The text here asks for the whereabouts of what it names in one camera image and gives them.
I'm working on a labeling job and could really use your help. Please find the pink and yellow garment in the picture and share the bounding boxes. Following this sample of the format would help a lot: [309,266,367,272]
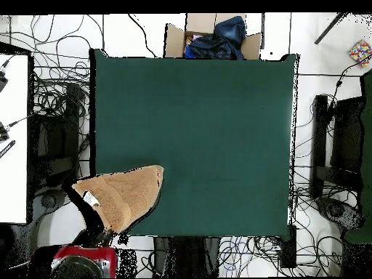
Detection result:
[185,33,204,47]

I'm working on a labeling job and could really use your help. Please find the white table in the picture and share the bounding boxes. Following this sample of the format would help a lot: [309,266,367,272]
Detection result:
[0,53,30,225]

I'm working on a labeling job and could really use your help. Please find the dark green table cloth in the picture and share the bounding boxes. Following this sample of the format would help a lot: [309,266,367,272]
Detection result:
[344,69,372,245]
[88,48,300,242]

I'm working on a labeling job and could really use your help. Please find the black equipment stand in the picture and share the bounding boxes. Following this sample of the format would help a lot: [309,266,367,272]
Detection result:
[28,83,89,198]
[310,94,364,200]

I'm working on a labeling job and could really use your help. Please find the long black cable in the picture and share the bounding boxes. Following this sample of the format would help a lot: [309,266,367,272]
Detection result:
[127,13,159,58]

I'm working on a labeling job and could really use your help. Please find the dark blue garment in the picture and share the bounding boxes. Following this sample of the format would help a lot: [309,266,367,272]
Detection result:
[184,15,248,60]

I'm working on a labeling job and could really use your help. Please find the black cable with plug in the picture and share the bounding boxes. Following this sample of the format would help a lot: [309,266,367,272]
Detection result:
[326,56,372,117]

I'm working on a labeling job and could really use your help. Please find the black ribbed strip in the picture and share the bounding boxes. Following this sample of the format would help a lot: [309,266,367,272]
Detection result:
[0,139,16,159]

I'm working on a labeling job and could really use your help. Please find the orange terry towel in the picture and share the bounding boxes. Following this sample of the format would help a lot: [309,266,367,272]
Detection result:
[70,164,165,235]

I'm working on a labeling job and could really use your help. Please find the cardboard box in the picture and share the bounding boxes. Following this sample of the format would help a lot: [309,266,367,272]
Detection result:
[163,12,264,60]

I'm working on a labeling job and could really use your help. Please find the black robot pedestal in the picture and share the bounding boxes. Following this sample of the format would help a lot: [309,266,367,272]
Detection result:
[153,236,221,278]

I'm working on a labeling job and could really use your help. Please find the multicoloured patterned bundle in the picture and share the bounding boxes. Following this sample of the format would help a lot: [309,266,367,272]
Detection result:
[348,39,372,68]

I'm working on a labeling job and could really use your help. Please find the black connector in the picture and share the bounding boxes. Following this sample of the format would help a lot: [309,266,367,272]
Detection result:
[0,121,12,143]

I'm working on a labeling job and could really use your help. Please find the black device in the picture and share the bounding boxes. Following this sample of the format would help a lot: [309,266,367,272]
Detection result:
[0,69,9,94]

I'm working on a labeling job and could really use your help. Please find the black metal bar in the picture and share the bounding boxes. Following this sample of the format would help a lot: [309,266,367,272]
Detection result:
[313,12,348,45]

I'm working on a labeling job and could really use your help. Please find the blue and black cable tangle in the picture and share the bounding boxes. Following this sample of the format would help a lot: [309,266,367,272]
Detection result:
[218,235,293,277]

